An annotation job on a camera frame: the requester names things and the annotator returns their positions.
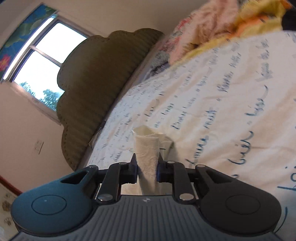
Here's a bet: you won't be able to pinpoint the colourful floral blanket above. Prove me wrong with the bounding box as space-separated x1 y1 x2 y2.
145 1 295 78

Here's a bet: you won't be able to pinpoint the white wardrobe with flower stickers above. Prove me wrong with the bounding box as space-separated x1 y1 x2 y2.
0 184 18 240

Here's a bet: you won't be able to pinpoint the white double wall socket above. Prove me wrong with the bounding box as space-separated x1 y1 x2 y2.
33 140 44 155

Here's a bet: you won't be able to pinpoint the brown wooden door frame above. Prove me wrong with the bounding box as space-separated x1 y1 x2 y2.
0 176 22 196

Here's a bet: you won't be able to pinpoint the pink crumpled garment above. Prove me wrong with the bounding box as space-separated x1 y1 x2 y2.
169 1 239 65

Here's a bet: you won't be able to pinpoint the cream pants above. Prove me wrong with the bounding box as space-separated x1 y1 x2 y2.
128 126 174 195

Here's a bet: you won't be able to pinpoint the olive cloud-shaped headboard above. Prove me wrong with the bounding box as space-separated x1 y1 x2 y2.
56 28 163 171

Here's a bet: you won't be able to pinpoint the white script-print bedspread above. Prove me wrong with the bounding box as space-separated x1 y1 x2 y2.
88 31 295 240

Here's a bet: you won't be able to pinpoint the blue floral curtain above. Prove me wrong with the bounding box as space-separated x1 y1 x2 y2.
1 4 57 79

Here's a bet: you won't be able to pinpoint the window with white frame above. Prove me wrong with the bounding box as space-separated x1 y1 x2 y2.
1 11 92 123

